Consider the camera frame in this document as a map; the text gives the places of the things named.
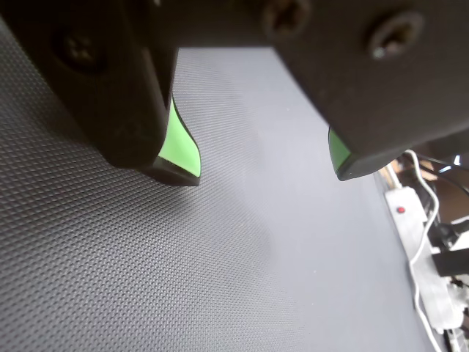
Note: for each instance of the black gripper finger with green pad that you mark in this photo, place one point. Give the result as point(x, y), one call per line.
point(384, 91)
point(110, 91)

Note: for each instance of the black plug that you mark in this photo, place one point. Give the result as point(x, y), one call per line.
point(452, 262)

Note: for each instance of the white power strip, red switch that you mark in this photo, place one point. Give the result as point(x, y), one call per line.
point(406, 223)

